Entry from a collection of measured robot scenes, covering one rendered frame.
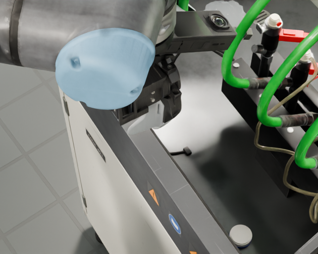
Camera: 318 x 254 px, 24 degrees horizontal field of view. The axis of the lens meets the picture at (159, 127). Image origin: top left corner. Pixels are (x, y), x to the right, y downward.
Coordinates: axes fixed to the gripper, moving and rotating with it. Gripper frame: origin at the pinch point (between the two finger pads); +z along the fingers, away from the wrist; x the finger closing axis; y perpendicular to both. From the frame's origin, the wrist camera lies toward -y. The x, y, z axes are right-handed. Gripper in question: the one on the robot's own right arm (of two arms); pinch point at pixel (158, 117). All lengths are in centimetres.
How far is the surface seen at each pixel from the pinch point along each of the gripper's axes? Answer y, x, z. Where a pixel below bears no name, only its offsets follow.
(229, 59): -13.5, -3.3, 0.7
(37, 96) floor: -11, -96, 123
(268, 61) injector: -28.7, -11.0, 20.3
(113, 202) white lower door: -3, -24, 71
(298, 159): -14.1, 12.5, 5.1
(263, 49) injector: -27.3, -11.2, 16.4
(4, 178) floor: 12, -73, 123
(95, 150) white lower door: -3, -31, 56
